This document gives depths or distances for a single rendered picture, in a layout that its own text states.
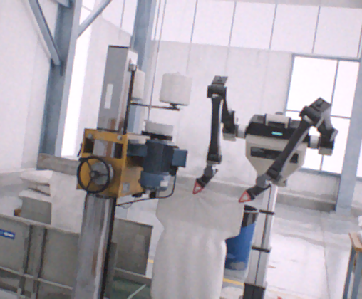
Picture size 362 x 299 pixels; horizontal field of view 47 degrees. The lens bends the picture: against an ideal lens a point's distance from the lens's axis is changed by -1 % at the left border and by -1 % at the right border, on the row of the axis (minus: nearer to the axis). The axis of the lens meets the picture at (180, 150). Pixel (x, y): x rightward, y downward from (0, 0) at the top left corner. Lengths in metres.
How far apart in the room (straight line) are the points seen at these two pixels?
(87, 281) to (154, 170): 0.66
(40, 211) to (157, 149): 1.44
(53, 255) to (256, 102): 8.40
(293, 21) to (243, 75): 1.70
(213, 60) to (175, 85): 8.64
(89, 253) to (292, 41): 9.02
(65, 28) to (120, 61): 6.38
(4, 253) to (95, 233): 0.82
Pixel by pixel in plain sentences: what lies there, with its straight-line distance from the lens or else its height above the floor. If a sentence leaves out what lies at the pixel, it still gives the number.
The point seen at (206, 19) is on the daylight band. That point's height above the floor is 4.22.
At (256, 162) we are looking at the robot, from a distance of 2.76.
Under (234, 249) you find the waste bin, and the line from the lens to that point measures 4.60.
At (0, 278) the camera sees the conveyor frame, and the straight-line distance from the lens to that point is 2.87.
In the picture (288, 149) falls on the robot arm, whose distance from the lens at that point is 2.23.
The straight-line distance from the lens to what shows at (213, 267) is 2.40.
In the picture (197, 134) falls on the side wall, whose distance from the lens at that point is 10.70.
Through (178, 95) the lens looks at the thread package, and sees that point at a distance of 2.18.
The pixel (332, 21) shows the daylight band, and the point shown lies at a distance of 10.74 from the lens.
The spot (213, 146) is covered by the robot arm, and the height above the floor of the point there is 1.34.
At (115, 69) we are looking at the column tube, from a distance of 2.11.
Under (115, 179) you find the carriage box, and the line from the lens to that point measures 2.08.
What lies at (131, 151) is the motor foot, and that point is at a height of 1.26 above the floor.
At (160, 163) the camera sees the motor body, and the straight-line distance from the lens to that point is 2.06.
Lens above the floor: 1.41
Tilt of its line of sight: 3 degrees down
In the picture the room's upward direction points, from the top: 8 degrees clockwise
